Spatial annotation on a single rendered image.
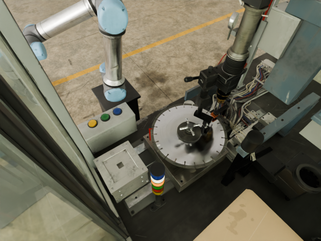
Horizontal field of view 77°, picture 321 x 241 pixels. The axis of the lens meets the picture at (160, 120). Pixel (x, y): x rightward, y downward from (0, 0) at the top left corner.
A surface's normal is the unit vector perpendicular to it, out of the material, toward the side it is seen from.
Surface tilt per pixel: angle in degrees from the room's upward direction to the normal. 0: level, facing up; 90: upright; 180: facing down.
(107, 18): 83
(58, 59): 0
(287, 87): 90
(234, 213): 0
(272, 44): 90
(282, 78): 90
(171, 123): 0
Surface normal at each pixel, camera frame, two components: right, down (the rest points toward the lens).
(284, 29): -0.82, 0.46
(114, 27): 0.31, 0.65
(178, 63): 0.00, -0.59
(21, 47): 0.57, 0.66
